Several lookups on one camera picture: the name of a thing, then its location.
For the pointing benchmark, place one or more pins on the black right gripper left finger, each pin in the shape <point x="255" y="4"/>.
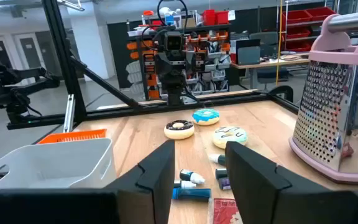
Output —
<point x="154" y="168"/>

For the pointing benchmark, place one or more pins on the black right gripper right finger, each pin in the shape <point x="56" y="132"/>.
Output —
<point x="259" y="193"/>

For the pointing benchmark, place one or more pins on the red popcorn packet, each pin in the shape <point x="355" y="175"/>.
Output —
<point x="225" y="211"/>

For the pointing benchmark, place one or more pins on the chocolate frosted toy donut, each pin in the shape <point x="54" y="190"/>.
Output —
<point x="179" y="130"/>

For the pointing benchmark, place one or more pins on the blue frosted toy donut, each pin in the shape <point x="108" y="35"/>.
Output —
<point x="205" y="117"/>

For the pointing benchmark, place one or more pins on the mint frosted toy donut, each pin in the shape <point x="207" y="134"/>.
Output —
<point x="228" y="135"/>

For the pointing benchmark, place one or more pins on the black background robot arm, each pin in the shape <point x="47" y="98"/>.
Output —
<point x="11" y="90"/>

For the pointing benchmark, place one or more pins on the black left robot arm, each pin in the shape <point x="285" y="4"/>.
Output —
<point x="173" y="88"/>

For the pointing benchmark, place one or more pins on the grey office chair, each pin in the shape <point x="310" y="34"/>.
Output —
<point x="267" y="40"/>

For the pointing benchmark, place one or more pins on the small white and blue marker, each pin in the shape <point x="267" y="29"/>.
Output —
<point x="185" y="184"/>

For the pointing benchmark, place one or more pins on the purple marker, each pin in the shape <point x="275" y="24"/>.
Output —
<point x="224" y="183"/>

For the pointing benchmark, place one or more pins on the shelf with orange bins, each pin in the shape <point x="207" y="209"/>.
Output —
<point x="210" y="62"/>

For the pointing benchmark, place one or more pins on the teal bottle with white cap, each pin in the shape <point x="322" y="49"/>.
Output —
<point x="191" y="176"/>

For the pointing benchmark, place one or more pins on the dark green marker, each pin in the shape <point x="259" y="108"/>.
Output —
<point x="221" y="173"/>

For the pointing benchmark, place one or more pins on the large blue marker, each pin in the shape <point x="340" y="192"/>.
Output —
<point x="191" y="194"/>

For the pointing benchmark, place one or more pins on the red storage bins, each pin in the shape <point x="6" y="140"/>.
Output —
<point x="215" y="17"/>

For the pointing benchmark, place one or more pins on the dark grey laptop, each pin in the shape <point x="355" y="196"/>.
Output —
<point x="247" y="54"/>

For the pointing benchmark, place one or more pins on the orange plastic basket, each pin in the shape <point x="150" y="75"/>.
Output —
<point x="73" y="136"/>

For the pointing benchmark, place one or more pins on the wooden background desk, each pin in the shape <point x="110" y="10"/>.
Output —
<point x="269" y="64"/>

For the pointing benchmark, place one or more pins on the translucent white plastic bin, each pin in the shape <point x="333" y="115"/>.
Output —
<point x="57" y="161"/>

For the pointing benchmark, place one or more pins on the pink mesh basket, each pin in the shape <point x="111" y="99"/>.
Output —
<point x="328" y="118"/>

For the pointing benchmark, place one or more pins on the yellow pole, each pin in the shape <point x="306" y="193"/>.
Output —
<point x="279" y="43"/>

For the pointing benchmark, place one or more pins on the rack with red bins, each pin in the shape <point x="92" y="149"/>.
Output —
<point x="300" y="28"/>

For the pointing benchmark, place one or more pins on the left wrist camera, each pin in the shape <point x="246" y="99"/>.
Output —
<point x="174" y="42"/>

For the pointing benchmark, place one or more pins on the silver metal bracket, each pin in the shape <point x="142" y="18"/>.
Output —
<point x="69" y="113"/>

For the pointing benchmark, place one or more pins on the black aluminium table frame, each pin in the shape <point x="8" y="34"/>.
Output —
<point x="64" y="56"/>

